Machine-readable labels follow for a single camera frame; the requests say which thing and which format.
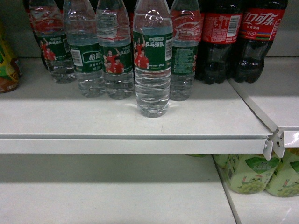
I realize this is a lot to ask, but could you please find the water bottle red players label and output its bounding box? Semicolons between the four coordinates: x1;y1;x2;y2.
96;0;134;100

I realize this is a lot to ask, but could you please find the right rear water bottle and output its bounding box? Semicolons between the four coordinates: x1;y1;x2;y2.
170;0;201;101

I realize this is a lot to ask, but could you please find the white metal shelf board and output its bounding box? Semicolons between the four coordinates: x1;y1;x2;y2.
0;58;272;157

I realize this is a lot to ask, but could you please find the water bottle barcode green label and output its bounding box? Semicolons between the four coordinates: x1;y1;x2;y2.
63;0;105;98

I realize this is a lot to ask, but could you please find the right adjoining white shelf board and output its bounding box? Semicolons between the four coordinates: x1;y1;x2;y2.
229;57;299;158

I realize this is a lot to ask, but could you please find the white lower shelf board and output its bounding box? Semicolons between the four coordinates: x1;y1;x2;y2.
0;154;235;224

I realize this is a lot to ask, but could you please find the far left water bottle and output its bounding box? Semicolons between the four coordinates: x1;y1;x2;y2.
29;0;76;84

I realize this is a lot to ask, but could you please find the green grape juice bottle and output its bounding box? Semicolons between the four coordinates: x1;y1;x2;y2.
265;148;299;197
213;154;281;194

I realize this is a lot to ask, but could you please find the cola bottle barcode side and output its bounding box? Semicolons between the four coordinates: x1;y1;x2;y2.
198;0;243;84

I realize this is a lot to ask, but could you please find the cola bottle red logo label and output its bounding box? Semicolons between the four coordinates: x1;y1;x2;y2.
232;0;288;83

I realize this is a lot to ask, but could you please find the yellow lemon tea bottle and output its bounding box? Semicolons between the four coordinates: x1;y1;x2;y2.
0;22;22;93

